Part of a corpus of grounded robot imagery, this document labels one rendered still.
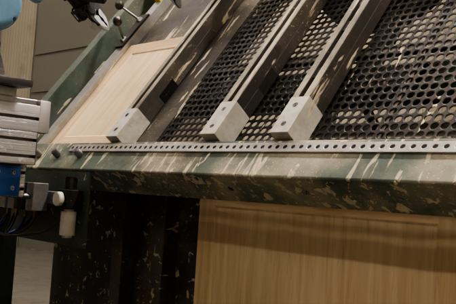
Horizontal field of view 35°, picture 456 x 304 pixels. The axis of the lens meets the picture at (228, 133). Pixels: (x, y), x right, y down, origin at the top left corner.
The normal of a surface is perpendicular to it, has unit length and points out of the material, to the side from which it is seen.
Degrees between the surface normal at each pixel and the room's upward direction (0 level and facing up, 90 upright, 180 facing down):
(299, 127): 90
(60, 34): 90
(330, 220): 90
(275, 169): 52
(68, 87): 90
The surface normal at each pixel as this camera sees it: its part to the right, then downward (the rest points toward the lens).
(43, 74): -0.71, -0.10
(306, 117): 0.69, -0.02
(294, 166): -0.54, -0.69
